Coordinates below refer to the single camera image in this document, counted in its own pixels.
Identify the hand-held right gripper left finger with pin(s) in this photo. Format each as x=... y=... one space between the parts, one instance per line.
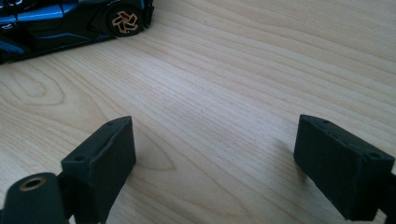
x=99 y=168

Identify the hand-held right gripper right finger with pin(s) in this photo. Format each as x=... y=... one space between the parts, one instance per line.
x=339 y=174

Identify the blue and black toy car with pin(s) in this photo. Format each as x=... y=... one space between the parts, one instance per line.
x=46 y=28

